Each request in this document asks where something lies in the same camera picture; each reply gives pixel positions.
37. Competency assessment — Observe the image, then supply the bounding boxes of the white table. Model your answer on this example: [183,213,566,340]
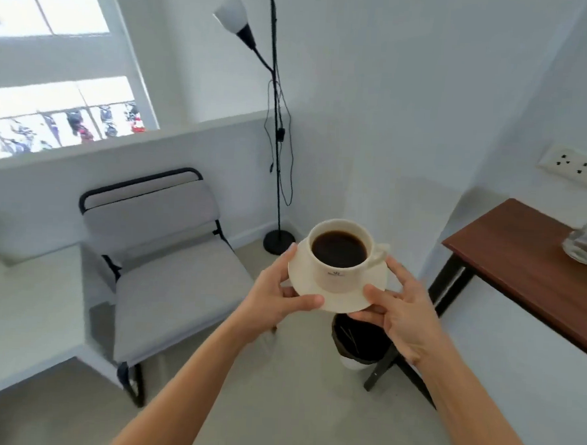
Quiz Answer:
[0,238,127,437]

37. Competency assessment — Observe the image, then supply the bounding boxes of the person's left hand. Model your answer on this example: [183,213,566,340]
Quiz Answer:
[233,240,328,346]

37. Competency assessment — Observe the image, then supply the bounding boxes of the cream saucer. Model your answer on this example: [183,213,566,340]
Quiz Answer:
[286,234,390,317]

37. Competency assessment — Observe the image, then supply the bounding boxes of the white wall socket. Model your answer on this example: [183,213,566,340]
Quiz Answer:
[536,141,587,189]

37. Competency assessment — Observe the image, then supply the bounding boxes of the window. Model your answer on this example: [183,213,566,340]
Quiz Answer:
[0,0,167,172]

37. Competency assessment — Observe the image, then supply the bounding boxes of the brown wooden table black legs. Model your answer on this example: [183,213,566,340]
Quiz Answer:
[362,191,587,418]

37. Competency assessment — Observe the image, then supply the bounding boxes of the person's right forearm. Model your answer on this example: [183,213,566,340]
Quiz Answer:
[409,330,529,445]

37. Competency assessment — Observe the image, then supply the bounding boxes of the black lamp cable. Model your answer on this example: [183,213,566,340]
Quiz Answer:
[260,78,300,207]

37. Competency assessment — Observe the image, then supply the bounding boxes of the black coffee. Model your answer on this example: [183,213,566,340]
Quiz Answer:
[312,229,369,269]

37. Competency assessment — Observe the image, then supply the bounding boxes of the grey chair black frame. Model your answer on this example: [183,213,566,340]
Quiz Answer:
[68,162,287,416]

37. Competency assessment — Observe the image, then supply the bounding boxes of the cream coffee cup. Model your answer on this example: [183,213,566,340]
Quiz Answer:
[305,217,392,297]

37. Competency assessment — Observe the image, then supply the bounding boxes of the black floor lamp white shade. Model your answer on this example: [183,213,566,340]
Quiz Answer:
[201,0,311,257]

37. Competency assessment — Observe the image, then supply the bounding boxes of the person's right hand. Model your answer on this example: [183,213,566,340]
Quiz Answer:
[345,254,450,369]

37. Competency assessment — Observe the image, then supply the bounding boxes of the white bin black bag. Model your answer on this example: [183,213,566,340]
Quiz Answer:
[329,311,398,373]

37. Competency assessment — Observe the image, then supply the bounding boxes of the person's left forearm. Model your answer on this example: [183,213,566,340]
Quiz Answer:
[108,313,277,445]

